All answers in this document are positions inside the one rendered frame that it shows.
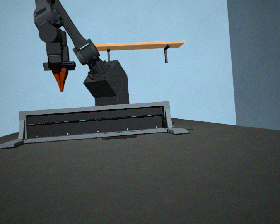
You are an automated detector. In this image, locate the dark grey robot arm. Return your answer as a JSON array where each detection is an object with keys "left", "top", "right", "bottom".
[{"left": 33, "top": 0, "right": 111, "bottom": 80}]

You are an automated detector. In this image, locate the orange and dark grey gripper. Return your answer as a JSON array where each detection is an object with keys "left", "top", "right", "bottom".
[{"left": 43, "top": 61, "right": 76, "bottom": 92}]

